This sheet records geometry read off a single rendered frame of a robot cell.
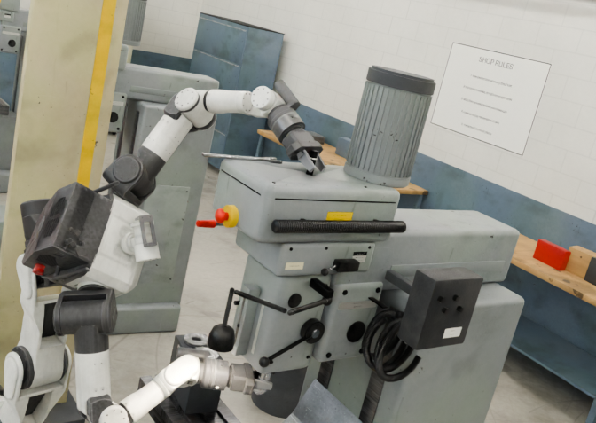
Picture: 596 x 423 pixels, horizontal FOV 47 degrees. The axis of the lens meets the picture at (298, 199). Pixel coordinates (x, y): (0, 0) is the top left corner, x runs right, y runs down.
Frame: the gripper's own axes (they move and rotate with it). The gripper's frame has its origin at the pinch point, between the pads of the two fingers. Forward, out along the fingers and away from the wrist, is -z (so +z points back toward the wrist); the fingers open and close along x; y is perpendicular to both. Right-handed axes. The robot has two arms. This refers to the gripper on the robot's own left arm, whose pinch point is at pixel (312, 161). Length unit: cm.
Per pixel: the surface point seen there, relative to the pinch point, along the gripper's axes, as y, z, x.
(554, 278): -107, -24, -355
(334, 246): -11.3, -21.3, -2.2
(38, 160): -133, 122, -18
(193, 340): -90, -4, -10
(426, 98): 27.9, -1.9, -23.9
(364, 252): -11.6, -24.8, -13.1
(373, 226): -1.4, -23.0, -8.9
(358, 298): -24.1, -32.7, -15.9
